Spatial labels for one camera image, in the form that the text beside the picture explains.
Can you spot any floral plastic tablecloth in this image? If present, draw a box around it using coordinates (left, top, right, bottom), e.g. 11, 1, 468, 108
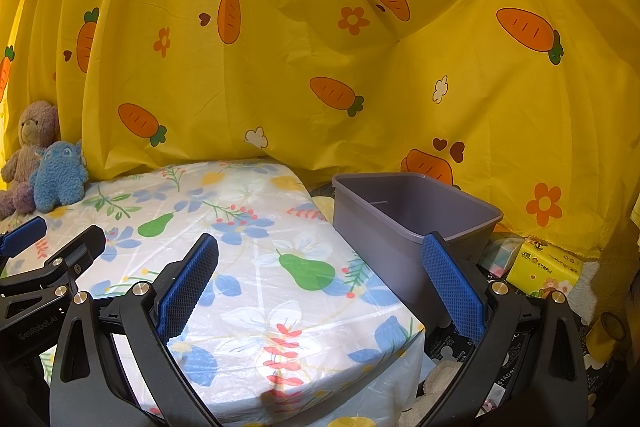
0, 159, 426, 427

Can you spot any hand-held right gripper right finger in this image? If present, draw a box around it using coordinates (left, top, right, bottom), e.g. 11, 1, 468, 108
421, 231, 588, 427

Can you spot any yellow tissue pack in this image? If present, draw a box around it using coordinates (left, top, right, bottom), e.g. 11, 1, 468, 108
507, 239, 585, 298

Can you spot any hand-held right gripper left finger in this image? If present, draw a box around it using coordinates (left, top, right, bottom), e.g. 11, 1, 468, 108
48, 233, 223, 427

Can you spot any grey plastic bin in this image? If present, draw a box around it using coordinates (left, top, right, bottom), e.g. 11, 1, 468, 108
331, 172, 504, 328

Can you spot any pastel tissue pack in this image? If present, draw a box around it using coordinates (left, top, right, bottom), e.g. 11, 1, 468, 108
477, 234, 526, 280

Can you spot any blue plush toy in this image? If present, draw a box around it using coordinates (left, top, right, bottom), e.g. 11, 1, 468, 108
29, 140, 90, 214

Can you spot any beige fluffy cloth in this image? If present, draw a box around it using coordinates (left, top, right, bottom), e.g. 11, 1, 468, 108
400, 357, 476, 427

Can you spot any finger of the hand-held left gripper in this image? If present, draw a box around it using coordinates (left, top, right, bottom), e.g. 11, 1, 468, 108
0, 224, 107, 350
0, 216, 47, 259

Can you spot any white fluffy cloth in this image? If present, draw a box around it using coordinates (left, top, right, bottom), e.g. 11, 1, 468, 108
567, 257, 608, 313

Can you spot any yellow cup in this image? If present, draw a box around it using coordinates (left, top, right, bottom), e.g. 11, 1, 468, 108
585, 311, 628, 355

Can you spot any yellow carrot print curtain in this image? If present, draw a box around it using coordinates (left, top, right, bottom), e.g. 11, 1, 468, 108
0, 0, 640, 258

